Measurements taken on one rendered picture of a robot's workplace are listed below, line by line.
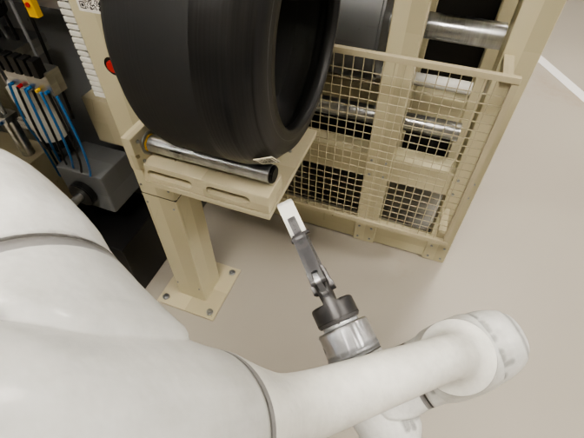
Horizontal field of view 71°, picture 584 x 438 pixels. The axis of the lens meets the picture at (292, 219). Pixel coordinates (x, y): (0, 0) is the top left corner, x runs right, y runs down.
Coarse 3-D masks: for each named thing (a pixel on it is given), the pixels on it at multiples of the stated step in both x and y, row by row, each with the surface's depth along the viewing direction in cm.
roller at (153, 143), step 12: (156, 144) 101; (168, 144) 101; (180, 156) 100; (192, 156) 99; (204, 156) 98; (216, 156) 97; (216, 168) 99; (228, 168) 97; (240, 168) 96; (252, 168) 95; (264, 168) 95; (276, 168) 96; (264, 180) 96
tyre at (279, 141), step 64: (128, 0) 63; (192, 0) 59; (256, 0) 60; (320, 0) 104; (128, 64) 68; (192, 64) 64; (256, 64) 64; (320, 64) 103; (192, 128) 75; (256, 128) 74
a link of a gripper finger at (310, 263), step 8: (304, 240) 70; (296, 248) 70; (304, 248) 69; (304, 256) 69; (312, 256) 68; (304, 264) 68; (312, 264) 68; (312, 272) 67; (320, 272) 66; (312, 280) 66
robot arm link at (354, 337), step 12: (336, 324) 67; (348, 324) 65; (360, 324) 66; (324, 336) 66; (336, 336) 65; (348, 336) 65; (360, 336) 65; (372, 336) 66; (324, 348) 67; (336, 348) 65; (348, 348) 64; (360, 348) 64; (372, 348) 65; (336, 360) 65
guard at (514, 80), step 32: (384, 64) 117; (416, 64) 113; (448, 64) 111; (352, 96) 128; (448, 96) 117; (512, 96) 110; (480, 160) 127; (384, 192) 151; (384, 224) 163; (416, 224) 157
